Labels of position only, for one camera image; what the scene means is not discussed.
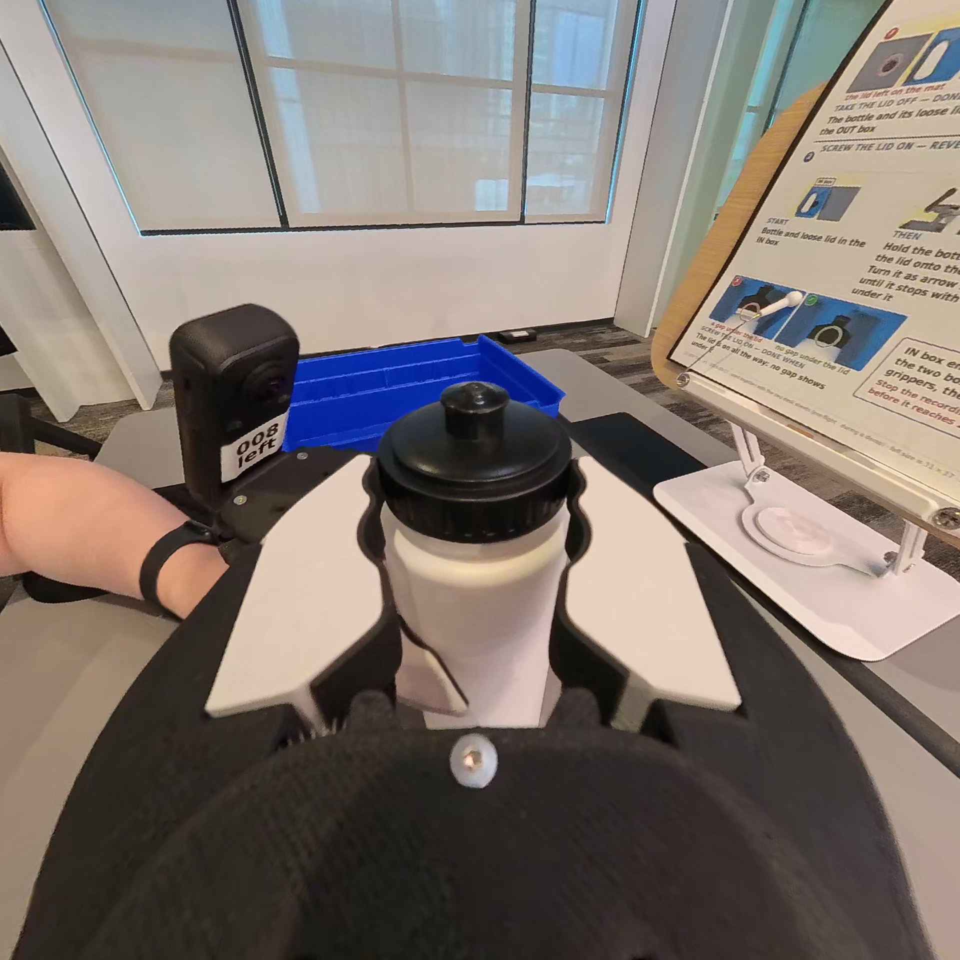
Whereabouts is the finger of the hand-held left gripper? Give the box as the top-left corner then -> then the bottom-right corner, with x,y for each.
396,618 -> 471,719

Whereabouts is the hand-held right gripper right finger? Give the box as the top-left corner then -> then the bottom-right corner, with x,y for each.
549,455 -> 744,734

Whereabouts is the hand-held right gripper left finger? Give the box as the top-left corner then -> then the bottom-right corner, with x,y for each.
204,455 -> 402,734

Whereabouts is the white bottle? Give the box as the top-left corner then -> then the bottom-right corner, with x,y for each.
382,513 -> 569,729

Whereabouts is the blue plastic object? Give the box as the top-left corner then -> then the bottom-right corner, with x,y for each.
285,333 -> 565,453

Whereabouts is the black bottle lid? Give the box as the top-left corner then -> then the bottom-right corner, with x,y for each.
375,381 -> 575,545

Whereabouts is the person's left forearm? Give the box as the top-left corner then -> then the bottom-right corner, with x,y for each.
0,452 -> 189,609

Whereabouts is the person's left hand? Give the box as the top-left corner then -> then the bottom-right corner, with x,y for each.
159,541 -> 231,621

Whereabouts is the black wristband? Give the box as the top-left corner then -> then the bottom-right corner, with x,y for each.
138,519 -> 219,620

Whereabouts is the white sign stand base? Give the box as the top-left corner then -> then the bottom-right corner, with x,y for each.
652,371 -> 960,661

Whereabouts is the white framed window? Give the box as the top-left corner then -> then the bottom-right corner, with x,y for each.
41,0 -> 646,237

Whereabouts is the instruction sheet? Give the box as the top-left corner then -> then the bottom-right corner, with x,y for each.
669,0 -> 960,504

